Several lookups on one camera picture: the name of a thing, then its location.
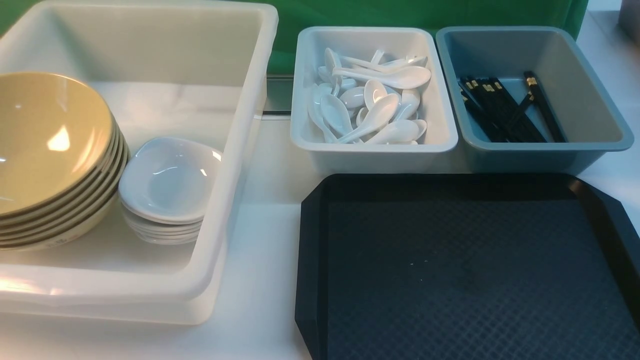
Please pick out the long white spoon top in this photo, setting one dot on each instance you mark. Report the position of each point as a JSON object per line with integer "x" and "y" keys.
{"x": 409, "y": 77}

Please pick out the black chopsticks bundle in bin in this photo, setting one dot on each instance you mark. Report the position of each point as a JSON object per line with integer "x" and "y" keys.
{"x": 487, "y": 109}

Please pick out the white spoon centre upright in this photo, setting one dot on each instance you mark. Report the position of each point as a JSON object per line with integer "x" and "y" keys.
{"x": 374, "y": 91}

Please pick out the white spoon bin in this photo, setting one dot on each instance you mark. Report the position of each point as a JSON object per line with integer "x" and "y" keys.
{"x": 318, "y": 52}

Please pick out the white square sauce dish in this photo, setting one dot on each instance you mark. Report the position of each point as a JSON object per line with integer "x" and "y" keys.
{"x": 170, "y": 180}

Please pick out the white soup spoon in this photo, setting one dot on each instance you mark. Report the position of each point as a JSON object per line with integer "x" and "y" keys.
{"x": 378, "y": 116}

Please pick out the white spoon far left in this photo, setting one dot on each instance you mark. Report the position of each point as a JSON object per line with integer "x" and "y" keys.
{"x": 314, "y": 111}

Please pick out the grey-blue chopstick bin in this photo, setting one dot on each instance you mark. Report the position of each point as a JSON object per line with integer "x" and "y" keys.
{"x": 585, "y": 113}

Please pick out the top stacked white dish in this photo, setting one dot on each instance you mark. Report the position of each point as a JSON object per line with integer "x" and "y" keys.
{"x": 149, "y": 224}

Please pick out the stacked white dish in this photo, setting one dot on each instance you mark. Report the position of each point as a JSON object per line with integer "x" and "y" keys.
{"x": 163, "y": 235}
{"x": 163, "y": 231}
{"x": 149, "y": 224}
{"x": 165, "y": 242}

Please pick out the large white plastic tub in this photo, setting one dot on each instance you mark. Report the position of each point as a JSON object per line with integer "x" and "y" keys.
{"x": 190, "y": 69}

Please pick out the white spoon back thin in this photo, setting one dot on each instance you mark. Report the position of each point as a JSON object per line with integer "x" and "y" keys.
{"x": 388, "y": 67}

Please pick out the bottom stacked white dish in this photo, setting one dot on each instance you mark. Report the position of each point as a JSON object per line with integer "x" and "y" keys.
{"x": 165, "y": 242}

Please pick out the top stacked beige bowl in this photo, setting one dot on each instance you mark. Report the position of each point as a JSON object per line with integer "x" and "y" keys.
{"x": 66, "y": 197}

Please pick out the black chopstick right in bin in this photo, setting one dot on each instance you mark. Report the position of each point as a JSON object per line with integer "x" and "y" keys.
{"x": 544, "y": 107}

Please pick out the white spoon left bowl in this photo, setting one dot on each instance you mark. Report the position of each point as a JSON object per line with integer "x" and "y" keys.
{"x": 336, "y": 114}

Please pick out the white spoon front right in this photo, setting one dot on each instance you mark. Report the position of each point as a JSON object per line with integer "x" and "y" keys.
{"x": 397, "y": 131}

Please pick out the black chopstick crossing in bin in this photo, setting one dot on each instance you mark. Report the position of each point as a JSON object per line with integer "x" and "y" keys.
{"x": 517, "y": 112}

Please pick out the black serving tray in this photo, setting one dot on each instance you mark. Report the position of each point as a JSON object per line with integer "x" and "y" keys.
{"x": 466, "y": 267}

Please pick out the bottom stacked beige bowl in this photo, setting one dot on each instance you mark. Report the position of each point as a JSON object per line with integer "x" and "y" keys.
{"x": 95, "y": 217}

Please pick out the beige noodle bowl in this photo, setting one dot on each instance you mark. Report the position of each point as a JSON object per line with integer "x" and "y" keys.
{"x": 54, "y": 130}

